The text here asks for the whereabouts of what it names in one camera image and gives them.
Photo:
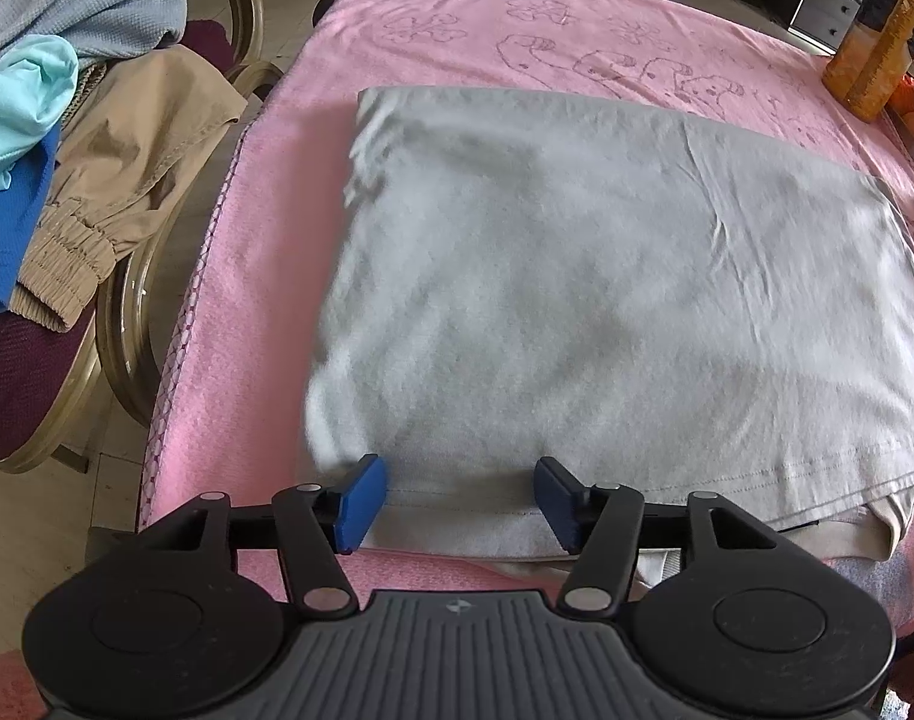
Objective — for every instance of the khaki pants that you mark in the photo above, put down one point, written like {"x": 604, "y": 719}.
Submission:
{"x": 134, "y": 150}

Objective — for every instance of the maroon chair with gold frame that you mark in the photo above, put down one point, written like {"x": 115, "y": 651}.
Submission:
{"x": 21, "y": 390}

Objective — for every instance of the royal blue garment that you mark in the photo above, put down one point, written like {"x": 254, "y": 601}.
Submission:
{"x": 6, "y": 240}

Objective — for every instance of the light grey sweatshirt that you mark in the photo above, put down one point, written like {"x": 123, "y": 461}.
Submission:
{"x": 577, "y": 277}

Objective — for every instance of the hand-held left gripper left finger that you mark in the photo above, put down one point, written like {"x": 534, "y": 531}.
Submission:
{"x": 359, "y": 502}

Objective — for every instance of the pink printed blanket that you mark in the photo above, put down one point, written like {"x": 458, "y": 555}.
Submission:
{"x": 277, "y": 240}

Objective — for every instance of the black table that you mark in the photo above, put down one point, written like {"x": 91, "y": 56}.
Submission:
{"x": 329, "y": 0}

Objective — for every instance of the grey drawer cabinet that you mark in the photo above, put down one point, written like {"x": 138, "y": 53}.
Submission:
{"x": 832, "y": 4}

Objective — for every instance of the aqua shirt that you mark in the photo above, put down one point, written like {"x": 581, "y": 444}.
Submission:
{"x": 18, "y": 112}

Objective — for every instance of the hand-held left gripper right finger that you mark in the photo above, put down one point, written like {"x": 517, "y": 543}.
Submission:
{"x": 562, "y": 502}

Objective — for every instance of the orange juice bottle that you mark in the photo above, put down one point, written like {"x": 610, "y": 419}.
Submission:
{"x": 873, "y": 45}

